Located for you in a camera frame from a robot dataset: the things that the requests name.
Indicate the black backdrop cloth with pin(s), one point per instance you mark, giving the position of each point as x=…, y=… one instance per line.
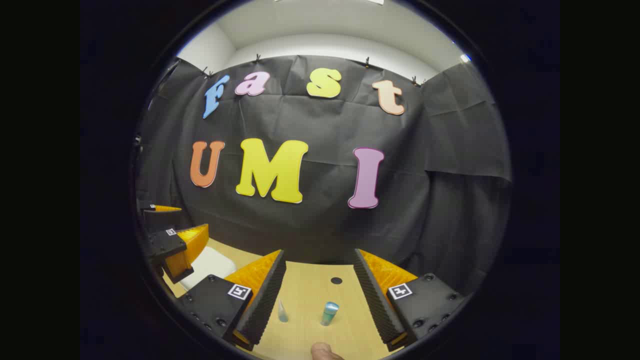
x=310, y=225

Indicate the white suitcase with grey lining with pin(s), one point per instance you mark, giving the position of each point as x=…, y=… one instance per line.
x=210, y=265

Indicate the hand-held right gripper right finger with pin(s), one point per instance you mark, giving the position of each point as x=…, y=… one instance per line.
x=375, y=305

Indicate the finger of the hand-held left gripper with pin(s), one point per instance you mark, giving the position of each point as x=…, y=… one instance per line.
x=162, y=220
x=170, y=247

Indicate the white and blue cream tube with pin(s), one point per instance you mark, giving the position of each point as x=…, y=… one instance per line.
x=283, y=314

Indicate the blue skincare bottle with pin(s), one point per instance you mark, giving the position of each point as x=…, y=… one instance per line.
x=329, y=315

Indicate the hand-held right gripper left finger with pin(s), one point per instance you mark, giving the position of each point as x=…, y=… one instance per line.
x=265, y=305

